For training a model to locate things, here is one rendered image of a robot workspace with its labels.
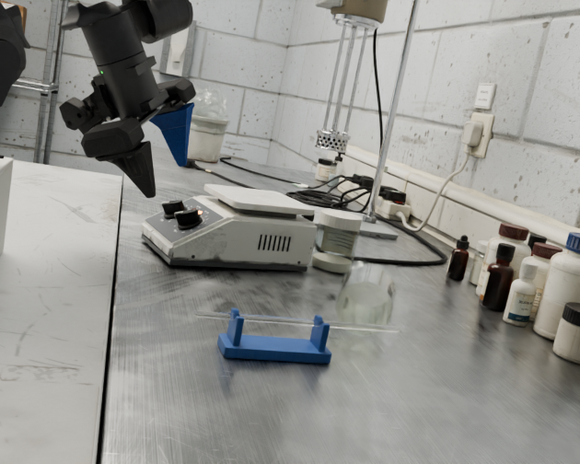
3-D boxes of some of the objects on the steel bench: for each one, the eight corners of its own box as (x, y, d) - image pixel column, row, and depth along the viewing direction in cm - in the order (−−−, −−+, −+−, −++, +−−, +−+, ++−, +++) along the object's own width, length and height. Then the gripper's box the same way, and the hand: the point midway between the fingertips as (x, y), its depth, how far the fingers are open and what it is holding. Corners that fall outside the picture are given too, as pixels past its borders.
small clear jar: (501, 284, 109) (512, 245, 108) (508, 295, 104) (519, 252, 102) (465, 277, 110) (475, 237, 109) (470, 286, 104) (481, 245, 103)
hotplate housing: (168, 268, 83) (178, 203, 82) (137, 238, 94) (145, 181, 93) (323, 275, 94) (335, 218, 92) (280, 249, 105) (290, 197, 104)
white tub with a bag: (164, 153, 199) (175, 78, 195) (196, 155, 211) (207, 84, 207) (201, 163, 192) (214, 86, 188) (232, 164, 204) (245, 91, 200)
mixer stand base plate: (246, 217, 124) (247, 212, 124) (231, 198, 143) (232, 192, 143) (399, 239, 132) (400, 235, 132) (365, 218, 151) (366, 214, 151)
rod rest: (224, 358, 59) (230, 319, 58) (215, 342, 62) (223, 305, 62) (330, 365, 62) (339, 327, 62) (319, 349, 66) (326, 314, 65)
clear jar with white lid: (347, 277, 95) (359, 221, 94) (306, 267, 96) (317, 212, 95) (353, 269, 101) (365, 216, 99) (314, 260, 102) (325, 207, 101)
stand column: (365, 222, 139) (444, -151, 125) (360, 219, 141) (437, -146, 128) (377, 224, 139) (458, -146, 126) (373, 221, 142) (451, -142, 129)
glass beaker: (351, 351, 71) (318, 292, 71) (357, 325, 80) (327, 272, 79) (406, 324, 70) (373, 264, 69) (406, 300, 78) (377, 247, 77)
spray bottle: (337, 186, 200) (344, 150, 198) (341, 188, 196) (348, 151, 194) (325, 184, 199) (332, 147, 197) (328, 186, 195) (336, 149, 193)
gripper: (101, 76, 70) (156, 213, 76) (177, 31, 85) (216, 147, 92) (52, 87, 72) (110, 219, 78) (134, 42, 87) (177, 155, 94)
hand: (157, 155), depth 84 cm, fingers open, 9 cm apart
